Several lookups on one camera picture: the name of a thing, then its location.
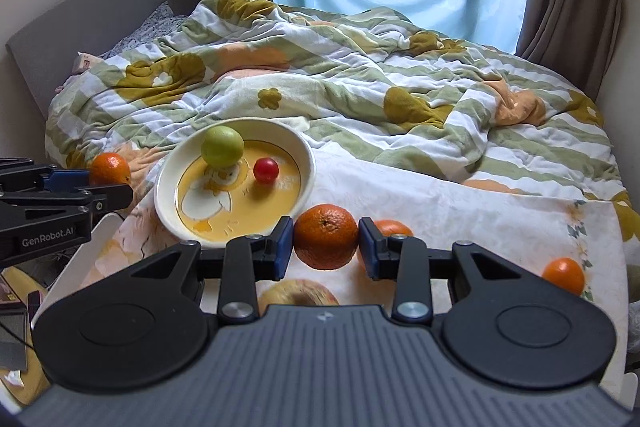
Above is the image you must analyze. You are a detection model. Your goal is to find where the small orange mandarin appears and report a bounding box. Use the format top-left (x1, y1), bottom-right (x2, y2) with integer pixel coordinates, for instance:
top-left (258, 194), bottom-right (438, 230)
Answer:
top-left (89, 153), bottom-right (131, 185)

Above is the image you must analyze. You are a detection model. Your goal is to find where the large orange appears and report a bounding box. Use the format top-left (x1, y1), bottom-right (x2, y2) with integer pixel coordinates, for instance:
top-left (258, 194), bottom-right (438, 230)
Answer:
top-left (357, 219), bottom-right (416, 268)

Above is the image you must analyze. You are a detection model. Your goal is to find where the large brownish apple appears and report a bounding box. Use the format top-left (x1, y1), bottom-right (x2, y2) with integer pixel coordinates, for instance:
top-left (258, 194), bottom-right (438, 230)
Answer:
top-left (258, 279), bottom-right (340, 315)

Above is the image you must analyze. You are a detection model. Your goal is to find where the small red tomato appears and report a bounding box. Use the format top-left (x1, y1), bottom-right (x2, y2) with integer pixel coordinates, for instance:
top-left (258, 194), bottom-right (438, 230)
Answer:
top-left (253, 157), bottom-right (280, 184)

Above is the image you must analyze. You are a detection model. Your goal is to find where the small green apple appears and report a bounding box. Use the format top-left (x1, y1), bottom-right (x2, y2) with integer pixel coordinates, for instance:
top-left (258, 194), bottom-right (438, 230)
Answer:
top-left (201, 126), bottom-right (244, 170)

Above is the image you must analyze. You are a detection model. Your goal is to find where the small orange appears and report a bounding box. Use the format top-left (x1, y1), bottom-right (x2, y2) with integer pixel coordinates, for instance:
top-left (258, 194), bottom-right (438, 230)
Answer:
top-left (541, 257), bottom-right (586, 296)

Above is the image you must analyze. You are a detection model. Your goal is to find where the cream yellow bear bowl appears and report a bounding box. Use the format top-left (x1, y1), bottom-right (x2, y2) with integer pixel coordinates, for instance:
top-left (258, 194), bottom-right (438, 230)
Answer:
top-left (153, 118), bottom-right (316, 248)

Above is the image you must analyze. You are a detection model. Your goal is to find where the white embossed cloth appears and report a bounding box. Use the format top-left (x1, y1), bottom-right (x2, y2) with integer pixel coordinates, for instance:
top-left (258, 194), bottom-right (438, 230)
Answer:
top-left (81, 141), bottom-right (632, 358)

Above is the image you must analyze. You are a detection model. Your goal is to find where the grey bed headboard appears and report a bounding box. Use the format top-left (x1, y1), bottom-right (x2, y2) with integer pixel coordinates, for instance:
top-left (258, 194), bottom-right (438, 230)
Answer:
top-left (6, 0), bottom-right (200, 115)

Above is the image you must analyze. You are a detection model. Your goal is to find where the grey patterned pillow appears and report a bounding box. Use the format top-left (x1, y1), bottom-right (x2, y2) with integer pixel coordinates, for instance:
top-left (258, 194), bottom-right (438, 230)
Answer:
top-left (100, 2), bottom-right (188, 60)

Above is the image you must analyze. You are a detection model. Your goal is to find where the green striped floral duvet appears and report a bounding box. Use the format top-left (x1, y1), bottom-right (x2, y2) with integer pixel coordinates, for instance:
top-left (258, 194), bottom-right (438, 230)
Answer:
top-left (44, 0), bottom-right (639, 261)

